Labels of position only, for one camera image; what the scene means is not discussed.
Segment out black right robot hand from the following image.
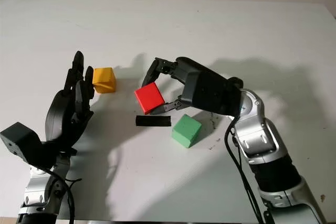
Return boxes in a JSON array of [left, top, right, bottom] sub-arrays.
[[141, 56, 244, 116]]

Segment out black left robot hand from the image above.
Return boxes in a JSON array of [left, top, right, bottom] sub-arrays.
[[45, 50, 95, 155]]

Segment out red wooden block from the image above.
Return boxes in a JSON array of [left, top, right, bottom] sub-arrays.
[[134, 82, 165, 115]]

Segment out yellow wooden block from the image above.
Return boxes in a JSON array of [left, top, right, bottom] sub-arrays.
[[92, 67, 117, 94]]

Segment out green wooden block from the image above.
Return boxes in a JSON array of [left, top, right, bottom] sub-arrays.
[[171, 114, 203, 149]]

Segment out black tape strip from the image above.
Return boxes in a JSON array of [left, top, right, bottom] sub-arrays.
[[135, 115, 172, 127]]

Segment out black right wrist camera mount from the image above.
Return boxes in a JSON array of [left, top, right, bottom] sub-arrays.
[[181, 71, 242, 116]]

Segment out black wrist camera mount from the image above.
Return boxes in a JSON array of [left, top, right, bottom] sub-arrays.
[[0, 122, 53, 170], [181, 71, 242, 116]]

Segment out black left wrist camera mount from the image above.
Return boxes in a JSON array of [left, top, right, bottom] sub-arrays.
[[0, 122, 53, 170]]

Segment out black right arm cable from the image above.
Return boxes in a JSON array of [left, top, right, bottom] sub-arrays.
[[224, 115, 274, 224]]

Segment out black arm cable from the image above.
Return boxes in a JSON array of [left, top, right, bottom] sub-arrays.
[[224, 115, 274, 224], [43, 167, 82, 221]]

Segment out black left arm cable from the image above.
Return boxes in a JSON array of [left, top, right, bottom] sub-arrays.
[[43, 167, 82, 221]]

